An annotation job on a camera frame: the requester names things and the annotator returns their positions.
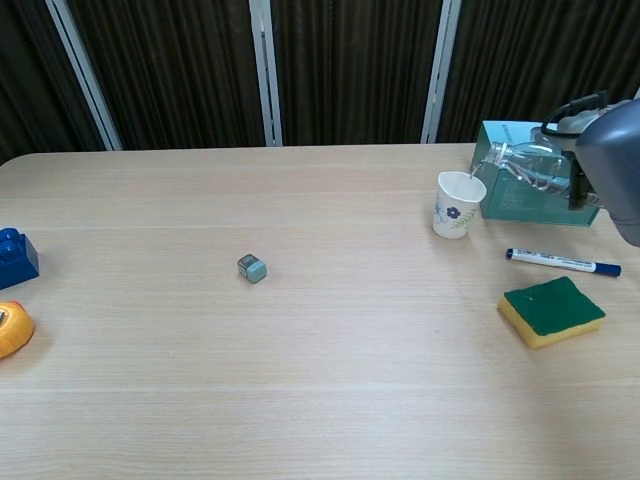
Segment blue toy brick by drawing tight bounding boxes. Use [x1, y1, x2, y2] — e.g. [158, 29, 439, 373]
[0, 227, 41, 291]

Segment white paper cup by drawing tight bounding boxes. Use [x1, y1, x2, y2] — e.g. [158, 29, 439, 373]
[432, 170, 488, 240]

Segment aluminium screen frame post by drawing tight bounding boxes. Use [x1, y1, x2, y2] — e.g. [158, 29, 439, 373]
[248, 0, 284, 147]
[421, 0, 462, 145]
[44, 0, 124, 151]

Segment teal product box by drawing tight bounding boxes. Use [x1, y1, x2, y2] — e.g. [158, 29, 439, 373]
[468, 119, 601, 227]

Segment clear plastic bottle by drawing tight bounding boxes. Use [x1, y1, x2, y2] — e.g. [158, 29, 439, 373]
[469, 127, 581, 199]

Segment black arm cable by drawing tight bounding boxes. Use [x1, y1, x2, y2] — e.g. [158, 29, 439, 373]
[542, 91, 609, 132]

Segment small grey-green cube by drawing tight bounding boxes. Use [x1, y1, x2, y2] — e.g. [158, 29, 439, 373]
[236, 253, 268, 285]

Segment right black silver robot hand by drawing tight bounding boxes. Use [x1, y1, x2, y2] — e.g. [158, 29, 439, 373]
[555, 104, 601, 211]

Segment yellow tape measure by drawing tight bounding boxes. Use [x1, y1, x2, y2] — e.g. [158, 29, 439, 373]
[0, 299, 36, 360]

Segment green yellow sponge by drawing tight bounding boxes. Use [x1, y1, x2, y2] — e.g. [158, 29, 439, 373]
[497, 276, 607, 350]

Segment blue white marker pen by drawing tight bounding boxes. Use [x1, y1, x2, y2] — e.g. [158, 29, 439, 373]
[504, 247, 624, 278]

